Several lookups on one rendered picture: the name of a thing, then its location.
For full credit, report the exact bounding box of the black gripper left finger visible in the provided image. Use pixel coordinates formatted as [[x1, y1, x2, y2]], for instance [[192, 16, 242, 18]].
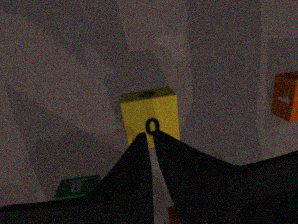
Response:
[[0, 132, 154, 224]]

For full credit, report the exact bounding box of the yellow block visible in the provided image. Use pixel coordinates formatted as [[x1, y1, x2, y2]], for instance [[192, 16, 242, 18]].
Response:
[[120, 87, 181, 148]]

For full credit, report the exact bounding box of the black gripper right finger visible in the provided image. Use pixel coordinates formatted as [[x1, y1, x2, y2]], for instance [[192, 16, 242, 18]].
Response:
[[153, 129, 298, 224]]

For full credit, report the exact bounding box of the green block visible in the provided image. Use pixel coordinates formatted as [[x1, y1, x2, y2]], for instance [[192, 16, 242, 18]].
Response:
[[53, 175, 101, 201]]

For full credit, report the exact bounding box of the orange block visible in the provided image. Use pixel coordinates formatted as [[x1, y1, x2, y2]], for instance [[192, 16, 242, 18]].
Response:
[[271, 71, 298, 121]]

